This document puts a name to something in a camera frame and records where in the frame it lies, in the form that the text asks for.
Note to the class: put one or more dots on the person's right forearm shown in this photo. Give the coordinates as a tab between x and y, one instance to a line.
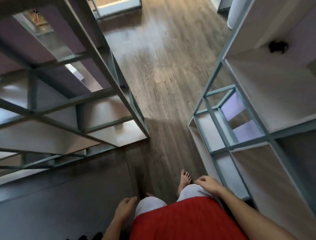
246	217

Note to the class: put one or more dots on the person's left forearm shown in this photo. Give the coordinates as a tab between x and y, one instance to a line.
114	228

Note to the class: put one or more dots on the white rounded object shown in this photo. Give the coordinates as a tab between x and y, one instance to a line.
233	13

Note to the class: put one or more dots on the person's right hand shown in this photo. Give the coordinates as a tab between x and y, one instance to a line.
211	185

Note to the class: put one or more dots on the person's left fingers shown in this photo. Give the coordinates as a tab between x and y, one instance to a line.
130	199

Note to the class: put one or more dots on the person's right fingers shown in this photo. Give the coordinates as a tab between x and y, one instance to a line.
200	181

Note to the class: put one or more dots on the red shirt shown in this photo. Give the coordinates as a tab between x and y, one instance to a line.
185	222

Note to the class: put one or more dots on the small black object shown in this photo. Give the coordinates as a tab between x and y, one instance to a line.
278	46

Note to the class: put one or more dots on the person's foot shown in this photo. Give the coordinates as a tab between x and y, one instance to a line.
184	181
148	194

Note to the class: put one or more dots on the person's left hand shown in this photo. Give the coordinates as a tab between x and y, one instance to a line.
123	209

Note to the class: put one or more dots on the grey metal frame shelving unit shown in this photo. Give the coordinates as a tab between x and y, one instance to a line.
74	99
116	8
259	111

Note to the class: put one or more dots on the person's left foot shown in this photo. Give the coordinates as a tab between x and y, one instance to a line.
148	194

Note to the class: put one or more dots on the person's right foot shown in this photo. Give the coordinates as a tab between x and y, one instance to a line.
184	181

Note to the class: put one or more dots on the brown item on shelf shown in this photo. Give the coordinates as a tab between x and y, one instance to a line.
37	18

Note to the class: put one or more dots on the white shorts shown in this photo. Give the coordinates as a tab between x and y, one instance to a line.
191	191

